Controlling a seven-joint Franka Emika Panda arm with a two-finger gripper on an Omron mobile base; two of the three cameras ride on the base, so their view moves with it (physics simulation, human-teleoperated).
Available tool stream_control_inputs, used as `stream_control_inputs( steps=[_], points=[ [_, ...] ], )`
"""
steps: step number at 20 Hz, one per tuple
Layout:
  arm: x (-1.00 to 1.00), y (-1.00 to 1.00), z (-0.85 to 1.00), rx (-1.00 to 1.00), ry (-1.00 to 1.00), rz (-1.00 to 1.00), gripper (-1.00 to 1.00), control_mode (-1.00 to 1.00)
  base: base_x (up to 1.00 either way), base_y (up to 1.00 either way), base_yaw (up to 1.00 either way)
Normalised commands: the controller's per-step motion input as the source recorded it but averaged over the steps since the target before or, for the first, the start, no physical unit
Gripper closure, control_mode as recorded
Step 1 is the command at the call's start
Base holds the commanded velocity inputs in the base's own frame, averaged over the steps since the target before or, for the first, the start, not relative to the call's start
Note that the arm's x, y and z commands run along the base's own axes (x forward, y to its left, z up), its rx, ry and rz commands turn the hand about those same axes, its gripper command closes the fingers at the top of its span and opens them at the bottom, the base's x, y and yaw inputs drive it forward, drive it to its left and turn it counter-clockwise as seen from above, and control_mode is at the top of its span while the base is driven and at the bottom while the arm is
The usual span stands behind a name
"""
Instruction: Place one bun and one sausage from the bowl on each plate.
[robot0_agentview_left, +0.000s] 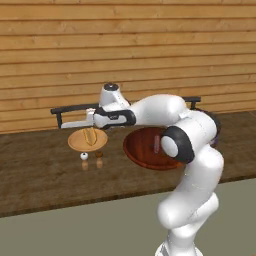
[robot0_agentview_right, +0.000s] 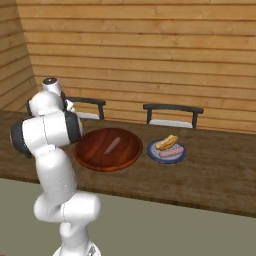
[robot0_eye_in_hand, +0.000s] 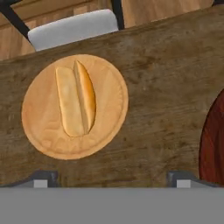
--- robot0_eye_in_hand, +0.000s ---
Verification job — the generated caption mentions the black metal chair frame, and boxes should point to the black metal chair frame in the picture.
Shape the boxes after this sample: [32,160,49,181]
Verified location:
[0,0,224,42]

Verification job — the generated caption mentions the round light wooden plate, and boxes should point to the round light wooden plate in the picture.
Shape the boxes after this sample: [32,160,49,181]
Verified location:
[21,53,130,161]

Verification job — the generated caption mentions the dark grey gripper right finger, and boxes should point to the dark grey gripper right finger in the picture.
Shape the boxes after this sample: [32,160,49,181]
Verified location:
[166,171,223,189]

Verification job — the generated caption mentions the split hot dog bun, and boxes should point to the split hot dog bun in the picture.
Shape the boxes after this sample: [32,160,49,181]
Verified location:
[55,59,97,138]

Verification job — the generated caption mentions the white cushioned chair seat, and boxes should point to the white cushioned chair seat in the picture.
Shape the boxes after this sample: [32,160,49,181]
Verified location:
[27,8,120,53]

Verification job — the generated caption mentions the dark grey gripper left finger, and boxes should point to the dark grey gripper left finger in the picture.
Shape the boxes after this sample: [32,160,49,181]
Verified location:
[1,170,60,189]

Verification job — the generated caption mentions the dark red wooden bowl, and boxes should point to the dark red wooden bowl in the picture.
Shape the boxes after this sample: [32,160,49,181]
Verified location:
[198,88,224,187]

